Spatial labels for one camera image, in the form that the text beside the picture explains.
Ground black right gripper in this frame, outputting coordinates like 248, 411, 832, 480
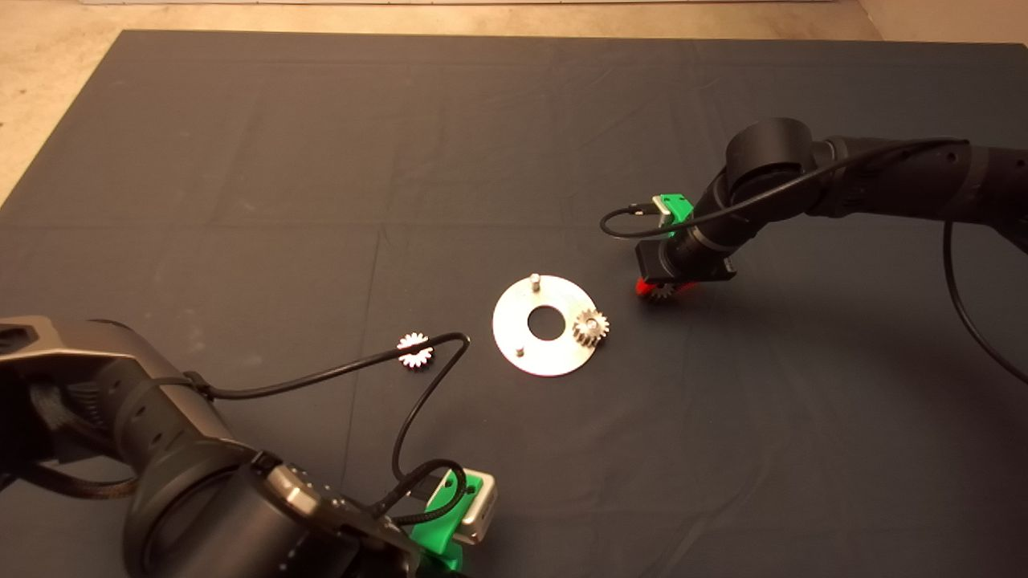
634, 229, 738, 299

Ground round metal carrier plate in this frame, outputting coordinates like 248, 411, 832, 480
492, 275, 602, 377

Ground dark grey table cloth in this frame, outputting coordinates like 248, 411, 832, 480
0, 31, 1028, 578

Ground bright green camera mount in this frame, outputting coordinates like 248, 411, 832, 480
410, 470, 483, 572
652, 193, 695, 238

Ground black camera cable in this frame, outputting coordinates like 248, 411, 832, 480
189, 332, 471, 523
599, 138, 1028, 386

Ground black braided sleeve cable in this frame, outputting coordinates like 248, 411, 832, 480
24, 462, 137, 500

